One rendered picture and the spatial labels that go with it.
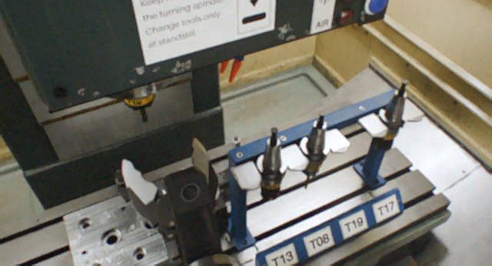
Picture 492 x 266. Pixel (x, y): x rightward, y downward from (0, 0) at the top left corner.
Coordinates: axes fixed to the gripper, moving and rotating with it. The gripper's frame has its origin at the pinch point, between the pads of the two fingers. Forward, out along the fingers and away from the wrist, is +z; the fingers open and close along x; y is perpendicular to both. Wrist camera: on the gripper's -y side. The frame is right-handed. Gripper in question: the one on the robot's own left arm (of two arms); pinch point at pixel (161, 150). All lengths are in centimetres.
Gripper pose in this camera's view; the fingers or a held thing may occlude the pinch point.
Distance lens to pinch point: 61.7
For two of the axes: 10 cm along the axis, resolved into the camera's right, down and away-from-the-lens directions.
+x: 9.2, -2.8, 2.8
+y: -0.1, 6.8, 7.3
